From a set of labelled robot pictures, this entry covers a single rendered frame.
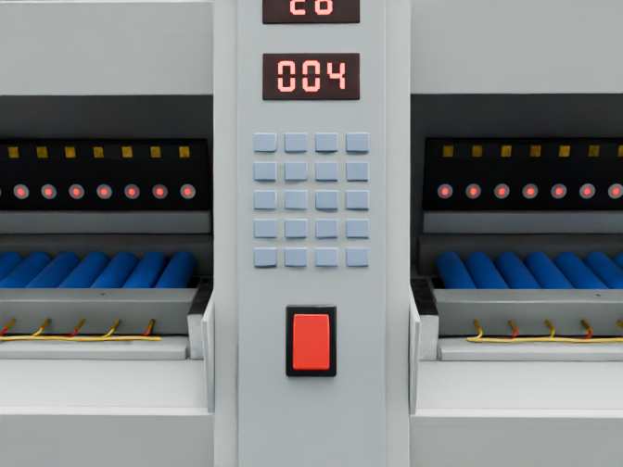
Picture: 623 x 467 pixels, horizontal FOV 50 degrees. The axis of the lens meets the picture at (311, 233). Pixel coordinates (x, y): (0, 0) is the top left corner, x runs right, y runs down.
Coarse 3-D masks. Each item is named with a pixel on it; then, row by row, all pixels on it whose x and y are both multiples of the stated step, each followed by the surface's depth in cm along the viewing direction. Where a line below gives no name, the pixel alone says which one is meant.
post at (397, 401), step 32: (224, 0) 32; (224, 32) 32; (224, 64) 32; (224, 96) 32; (224, 128) 32; (224, 160) 32; (224, 192) 32; (224, 224) 32; (224, 256) 32; (224, 288) 32; (224, 320) 32; (224, 352) 32; (224, 384) 32; (224, 416) 32; (224, 448) 32
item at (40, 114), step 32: (0, 96) 52; (32, 96) 52; (64, 96) 52; (96, 96) 52; (128, 96) 52; (160, 96) 52; (192, 96) 52; (416, 96) 52; (448, 96) 52; (480, 96) 52; (512, 96) 52; (544, 96) 52; (576, 96) 51; (608, 96) 51; (0, 128) 52; (32, 128) 52; (64, 128) 52; (96, 128) 52; (128, 128) 52; (160, 128) 52; (192, 128) 52; (416, 128) 52; (448, 128) 52; (480, 128) 52; (512, 128) 52; (544, 128) 52; (576, 128) 51; (608, 128) 51; (416, 160) 52; (416, 192) 52; (416, 224) 52
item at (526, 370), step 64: (448, 192) 48; (512, 192) 49; (576, 192) 48; (448, 256) 46; (512, 256) 46; (576, 256) 46; (448, 320) 39; (512, 320) 39; (576, 320) 39; (448, 384) 34; (512, 384) 34; (576, 384) 34; (448, 448) 33; (512, 448) 33; (576, 448) 32
